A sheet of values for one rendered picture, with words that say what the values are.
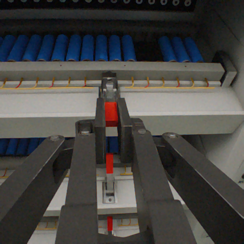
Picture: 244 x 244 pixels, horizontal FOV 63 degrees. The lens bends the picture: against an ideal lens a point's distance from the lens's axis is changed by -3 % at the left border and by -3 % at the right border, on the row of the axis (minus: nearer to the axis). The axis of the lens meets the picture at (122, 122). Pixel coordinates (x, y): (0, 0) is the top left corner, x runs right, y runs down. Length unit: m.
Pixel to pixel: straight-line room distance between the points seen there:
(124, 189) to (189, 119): 0.19
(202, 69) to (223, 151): 0.14
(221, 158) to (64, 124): 0.25
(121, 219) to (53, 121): 0.36
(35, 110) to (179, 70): 0.19
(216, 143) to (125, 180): 0.18
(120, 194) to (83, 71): 0.23
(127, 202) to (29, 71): 0.27
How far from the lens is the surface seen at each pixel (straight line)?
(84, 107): 0.25
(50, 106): 0.26
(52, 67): 0.28
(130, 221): 0.56
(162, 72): 0.28
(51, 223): 0.58
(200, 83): 0.30
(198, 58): 0.32
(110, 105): 0.20
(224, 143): 0.35
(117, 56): 0.30
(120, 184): 0.40
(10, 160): 0.43
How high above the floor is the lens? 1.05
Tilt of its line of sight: 35 degrees down
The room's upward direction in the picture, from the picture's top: 2 degrees clockwise
